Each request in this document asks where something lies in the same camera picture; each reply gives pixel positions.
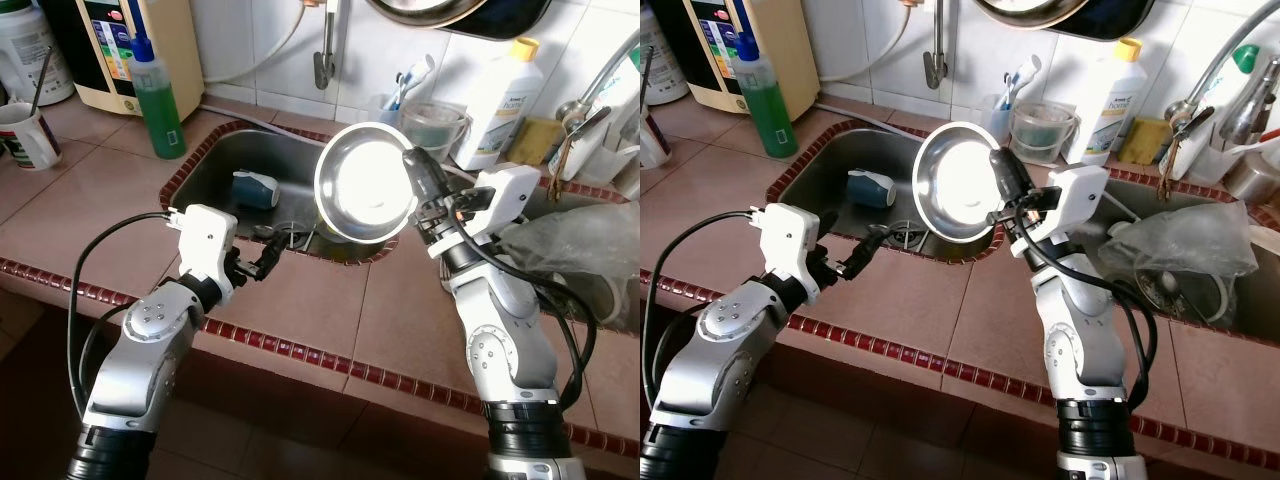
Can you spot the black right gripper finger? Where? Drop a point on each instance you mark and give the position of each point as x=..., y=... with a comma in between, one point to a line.
x=425, y=180
x=1012, y=180

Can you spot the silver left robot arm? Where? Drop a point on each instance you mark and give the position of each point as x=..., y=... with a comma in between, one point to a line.
x=145, y=350
x=725, y=350

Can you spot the clear plastic pail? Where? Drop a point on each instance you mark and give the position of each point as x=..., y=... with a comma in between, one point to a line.
x=435, y=125
x=1045, y=130

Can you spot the clear toothbrush cup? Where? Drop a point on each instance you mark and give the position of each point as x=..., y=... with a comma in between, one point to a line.
x=1000, y=118
x=383, y=110

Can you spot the steel sink basin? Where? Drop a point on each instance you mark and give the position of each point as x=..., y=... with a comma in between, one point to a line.
x=1260, y=310
x=210, y=170
x=820, y=170
x=625, y=320

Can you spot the blue white toothbrush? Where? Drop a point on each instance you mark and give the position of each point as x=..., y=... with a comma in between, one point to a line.
x=1020, y=82
x=408, y=82

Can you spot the white yellow-capped detergent bottle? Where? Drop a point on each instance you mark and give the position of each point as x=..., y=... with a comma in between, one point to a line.
x=500, y=105
x=1105, y=105

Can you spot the brown yellow sponge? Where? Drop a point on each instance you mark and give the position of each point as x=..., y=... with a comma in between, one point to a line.
x=535, y=142
x=1143, y=142

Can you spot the clear plastic bag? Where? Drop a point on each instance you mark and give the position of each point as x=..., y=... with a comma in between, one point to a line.
x=1175, y=240
x=570, y=250

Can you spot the green dish soap bottle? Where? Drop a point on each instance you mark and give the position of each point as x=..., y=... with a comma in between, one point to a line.
x=768, y=115
x=158, y=115

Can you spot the chrome gooseneck faucet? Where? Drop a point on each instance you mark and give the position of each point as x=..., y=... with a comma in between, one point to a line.
x=572, y=112
x=1180, y=112

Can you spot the hanging steel pan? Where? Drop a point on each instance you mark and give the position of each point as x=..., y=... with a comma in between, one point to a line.
x=1030, y=10
x=420, y=10

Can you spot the round steel pot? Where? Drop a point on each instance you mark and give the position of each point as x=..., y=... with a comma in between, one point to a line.
x=1190, y=300

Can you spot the hanging black pan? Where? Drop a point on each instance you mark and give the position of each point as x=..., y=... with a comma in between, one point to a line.
x=520, y=20
x=1130, y=20

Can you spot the beige water ionizer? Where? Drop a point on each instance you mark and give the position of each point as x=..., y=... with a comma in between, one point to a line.
x=165, y=60
x=780, y=60

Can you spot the white green-capped bottle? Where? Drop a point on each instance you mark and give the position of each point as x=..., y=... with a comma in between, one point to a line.
x=1238, y=95
x=620, y=100

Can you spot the white printed mug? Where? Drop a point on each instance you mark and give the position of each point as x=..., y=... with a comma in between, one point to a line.
x=28, y=140
x=653, y=140

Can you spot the steel cup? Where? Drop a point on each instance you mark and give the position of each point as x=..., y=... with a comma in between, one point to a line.
x=1255, y=178

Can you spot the large white plastic jug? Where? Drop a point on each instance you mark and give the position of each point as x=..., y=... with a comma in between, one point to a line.
x=662, y=65
x=30, y=50

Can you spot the dark stirring stick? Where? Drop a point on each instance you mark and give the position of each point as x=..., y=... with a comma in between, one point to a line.
x=41, y=80

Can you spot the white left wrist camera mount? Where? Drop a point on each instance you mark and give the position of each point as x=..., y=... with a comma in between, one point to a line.
x=205, y=245
x=787, y=245

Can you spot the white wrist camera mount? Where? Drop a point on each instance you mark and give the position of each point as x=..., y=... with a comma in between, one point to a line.
x=787, y=245
x=505, y=195
x=1078, y=198
x=205, y=245

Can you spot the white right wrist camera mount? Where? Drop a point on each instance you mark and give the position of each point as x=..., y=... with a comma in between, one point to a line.
x=505, y=195
x=1078, y=198

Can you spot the wall water tap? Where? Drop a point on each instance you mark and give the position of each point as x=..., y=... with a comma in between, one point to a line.
x=325, y=65
x=935, y=65

